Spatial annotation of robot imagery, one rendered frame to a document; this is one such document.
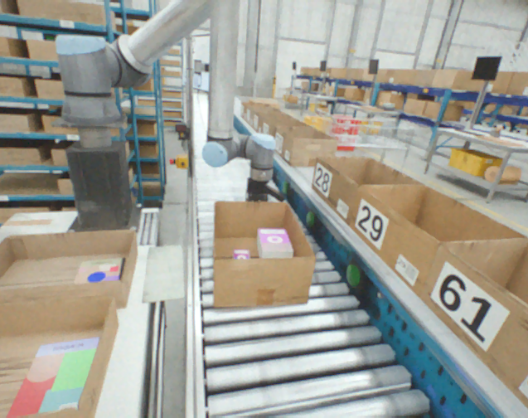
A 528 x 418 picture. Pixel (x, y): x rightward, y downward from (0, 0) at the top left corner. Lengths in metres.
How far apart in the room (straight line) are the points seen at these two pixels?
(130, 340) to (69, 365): 0.13
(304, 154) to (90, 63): 1.16
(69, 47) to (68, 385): 0.96
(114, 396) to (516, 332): 0.80
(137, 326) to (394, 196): 0.96
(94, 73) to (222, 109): 0.46
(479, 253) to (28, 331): 1.15
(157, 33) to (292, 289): 0.98
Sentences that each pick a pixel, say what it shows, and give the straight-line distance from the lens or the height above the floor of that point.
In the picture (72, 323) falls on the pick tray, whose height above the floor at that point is 0.77.
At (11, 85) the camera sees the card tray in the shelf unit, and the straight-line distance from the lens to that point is 2.29.
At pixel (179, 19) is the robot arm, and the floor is 1.52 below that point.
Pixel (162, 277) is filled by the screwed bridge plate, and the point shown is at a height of 0.75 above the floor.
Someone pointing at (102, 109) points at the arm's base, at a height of 1.22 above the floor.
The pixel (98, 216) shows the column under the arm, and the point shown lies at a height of 0.81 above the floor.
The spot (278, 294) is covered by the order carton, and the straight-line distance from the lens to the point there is 0.92.
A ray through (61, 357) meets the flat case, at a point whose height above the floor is 0.77.
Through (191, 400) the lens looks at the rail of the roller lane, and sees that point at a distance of 0.77.
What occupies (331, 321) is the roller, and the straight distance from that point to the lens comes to 0.95.
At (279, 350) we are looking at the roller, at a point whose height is 0.74.
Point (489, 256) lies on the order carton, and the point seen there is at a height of 1.00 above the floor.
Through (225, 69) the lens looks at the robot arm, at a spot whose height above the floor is 1.39.
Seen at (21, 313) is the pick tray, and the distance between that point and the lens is 0.95.
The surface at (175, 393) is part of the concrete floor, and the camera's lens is 1.68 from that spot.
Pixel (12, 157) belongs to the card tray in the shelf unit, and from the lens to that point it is 2.40.
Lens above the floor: 1.39
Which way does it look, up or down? 25 degrees down
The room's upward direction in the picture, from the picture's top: 5 degrees clockwise
